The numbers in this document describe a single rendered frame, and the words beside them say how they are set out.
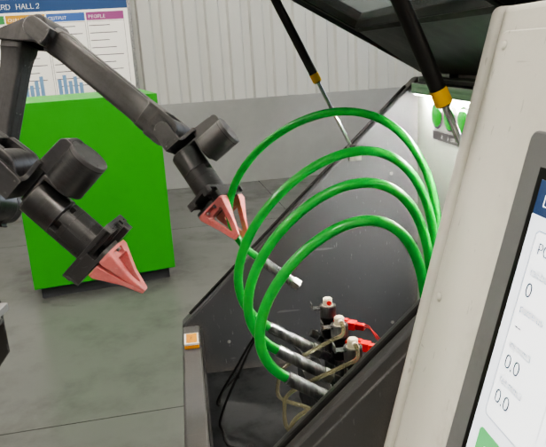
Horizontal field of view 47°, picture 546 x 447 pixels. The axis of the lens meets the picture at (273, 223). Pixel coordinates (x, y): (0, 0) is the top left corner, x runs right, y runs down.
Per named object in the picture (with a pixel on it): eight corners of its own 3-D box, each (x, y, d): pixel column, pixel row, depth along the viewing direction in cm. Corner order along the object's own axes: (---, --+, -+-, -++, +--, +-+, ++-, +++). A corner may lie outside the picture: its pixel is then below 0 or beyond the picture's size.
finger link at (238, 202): (264, 224, 116) (237, 185, 119) (242, 226, 110) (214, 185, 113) (242, 247, 119) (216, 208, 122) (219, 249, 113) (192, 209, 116)
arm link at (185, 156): (179, 162, 124) (165, 156, 119) (205, 140, 122) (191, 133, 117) (197, 189, 122) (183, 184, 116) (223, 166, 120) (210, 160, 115)
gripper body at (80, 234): (115, 234, 84) (74, 197, 83) (71, 285, 86) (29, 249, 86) (130, 222, 90) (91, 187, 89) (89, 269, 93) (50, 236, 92)
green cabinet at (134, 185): (157, 246, 525) (139, 88, 490) (176, 278, 446) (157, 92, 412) (38, 263, 496) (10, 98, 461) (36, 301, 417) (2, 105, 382)
